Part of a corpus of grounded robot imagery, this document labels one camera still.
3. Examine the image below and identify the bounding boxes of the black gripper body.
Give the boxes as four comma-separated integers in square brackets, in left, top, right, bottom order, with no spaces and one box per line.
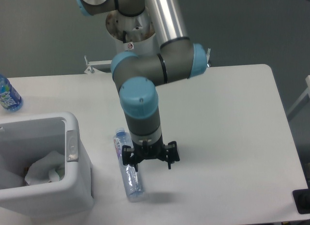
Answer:
[133,136,166,164]

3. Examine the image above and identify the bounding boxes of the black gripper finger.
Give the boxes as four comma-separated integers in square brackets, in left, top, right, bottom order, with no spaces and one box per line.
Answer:
[122,145,143,172]
[157,141,180,169]

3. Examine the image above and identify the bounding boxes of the clear plastic water bottle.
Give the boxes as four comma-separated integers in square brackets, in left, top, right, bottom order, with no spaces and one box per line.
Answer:
[113,127,145,202]

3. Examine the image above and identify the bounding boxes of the white paper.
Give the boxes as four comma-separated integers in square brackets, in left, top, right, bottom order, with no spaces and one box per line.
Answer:
[25,151,65,185]

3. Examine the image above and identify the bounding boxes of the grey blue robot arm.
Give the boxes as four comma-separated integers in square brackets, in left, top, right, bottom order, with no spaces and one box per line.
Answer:
[76,0,210,167]

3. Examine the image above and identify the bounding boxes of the white trash can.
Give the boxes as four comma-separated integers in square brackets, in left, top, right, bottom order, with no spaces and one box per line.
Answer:
[0,112,94,217]

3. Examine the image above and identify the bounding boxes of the blue labelled drink bottle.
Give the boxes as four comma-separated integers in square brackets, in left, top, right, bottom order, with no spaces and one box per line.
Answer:
[0,75,23,112]

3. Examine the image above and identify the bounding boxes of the black device at table edge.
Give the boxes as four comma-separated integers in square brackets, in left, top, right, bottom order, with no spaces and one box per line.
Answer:
[293,189,310,214]

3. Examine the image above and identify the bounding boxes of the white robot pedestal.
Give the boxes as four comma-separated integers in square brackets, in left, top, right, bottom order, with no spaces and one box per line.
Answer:
[106,9,159,56]

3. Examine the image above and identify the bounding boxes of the white frame at right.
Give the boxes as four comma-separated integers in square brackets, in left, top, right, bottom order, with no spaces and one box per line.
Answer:
[286,75,310,121]

